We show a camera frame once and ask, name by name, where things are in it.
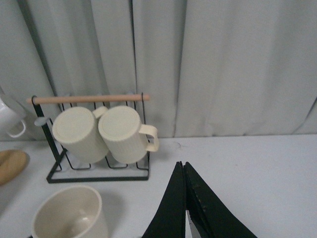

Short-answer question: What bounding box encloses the cream mug on rack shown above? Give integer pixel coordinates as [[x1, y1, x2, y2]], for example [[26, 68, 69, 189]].
[[53, 106, 109, 163], [98, 106, 159, 164]]

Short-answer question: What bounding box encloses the wooden mug tree stand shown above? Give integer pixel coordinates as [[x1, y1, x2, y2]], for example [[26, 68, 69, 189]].
[[0, 150, 27, 185]]

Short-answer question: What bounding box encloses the grey curtain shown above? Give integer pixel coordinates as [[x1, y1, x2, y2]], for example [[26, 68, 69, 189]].
[[0, 0, 317, 138]]

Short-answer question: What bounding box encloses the cream mug with black handle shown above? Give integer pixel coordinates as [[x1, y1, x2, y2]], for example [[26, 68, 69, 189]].
[[32, 185, 109, 238]]

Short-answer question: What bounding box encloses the cream mug left on rack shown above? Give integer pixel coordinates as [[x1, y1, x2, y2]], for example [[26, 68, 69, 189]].
[[53, 106, 109, 163]]

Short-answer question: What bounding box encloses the white glossy hanging mug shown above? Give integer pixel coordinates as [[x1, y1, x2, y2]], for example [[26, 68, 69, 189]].
[[0, 94, 27, 138]]

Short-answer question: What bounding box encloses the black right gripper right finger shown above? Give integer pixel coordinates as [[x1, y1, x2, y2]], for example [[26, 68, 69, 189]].
[[184, 162, 256, 238]]

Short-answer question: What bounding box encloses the black wire mug rack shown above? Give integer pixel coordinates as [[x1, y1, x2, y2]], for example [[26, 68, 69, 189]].
[[26, 93, 150, 183]]

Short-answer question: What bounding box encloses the cream mug right on rack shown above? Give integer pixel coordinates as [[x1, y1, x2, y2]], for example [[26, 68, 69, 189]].
[[98, 106, 159, 164]]

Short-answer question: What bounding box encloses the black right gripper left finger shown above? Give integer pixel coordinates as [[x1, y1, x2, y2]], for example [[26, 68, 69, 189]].
[[143, 162, 186, 238]]

